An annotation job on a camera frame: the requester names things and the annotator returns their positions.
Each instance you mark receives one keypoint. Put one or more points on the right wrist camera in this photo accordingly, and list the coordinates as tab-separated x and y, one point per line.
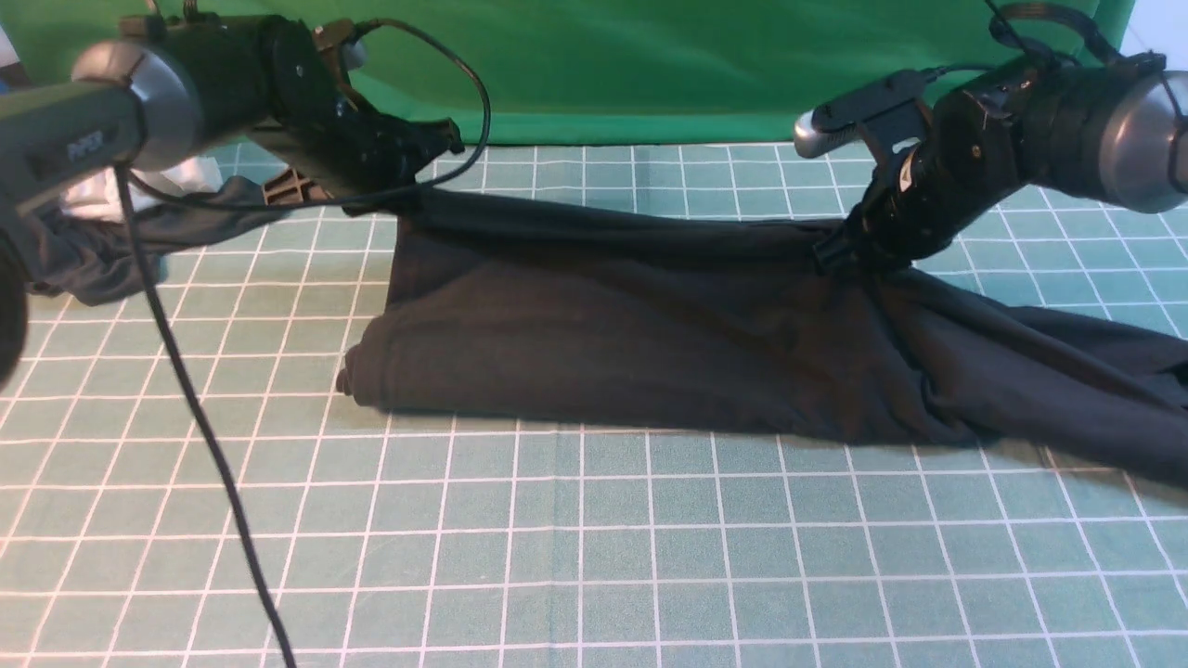
884	114

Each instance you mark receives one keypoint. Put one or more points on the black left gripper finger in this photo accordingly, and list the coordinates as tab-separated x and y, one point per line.
290	187

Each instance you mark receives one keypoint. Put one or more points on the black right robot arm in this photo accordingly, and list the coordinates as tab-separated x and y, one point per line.
1113	134

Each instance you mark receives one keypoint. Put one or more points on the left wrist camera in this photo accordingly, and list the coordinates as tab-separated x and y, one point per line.
339	42

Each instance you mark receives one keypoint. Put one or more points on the teal grid tablecloth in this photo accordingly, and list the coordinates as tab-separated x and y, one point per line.
429	541

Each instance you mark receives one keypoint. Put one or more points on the dark gray long-sleeved shirt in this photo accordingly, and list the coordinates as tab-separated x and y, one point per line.
502	306

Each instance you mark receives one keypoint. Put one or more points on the green backdrop cloth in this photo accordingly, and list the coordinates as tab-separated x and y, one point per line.
592	72

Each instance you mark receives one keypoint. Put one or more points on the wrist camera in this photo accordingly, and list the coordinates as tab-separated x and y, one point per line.
339	42
884	114

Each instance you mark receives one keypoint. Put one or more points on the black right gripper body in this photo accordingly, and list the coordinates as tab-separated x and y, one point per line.
911	210

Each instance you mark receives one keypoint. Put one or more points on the crumpled white garment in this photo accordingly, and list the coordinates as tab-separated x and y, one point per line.
97	198

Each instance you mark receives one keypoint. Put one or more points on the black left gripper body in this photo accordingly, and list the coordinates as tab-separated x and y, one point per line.
358	153

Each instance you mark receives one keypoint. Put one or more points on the crumpled dark gray garment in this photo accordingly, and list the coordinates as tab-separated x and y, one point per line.
92	259

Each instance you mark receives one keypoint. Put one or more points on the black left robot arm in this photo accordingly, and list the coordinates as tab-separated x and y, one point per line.
169	88

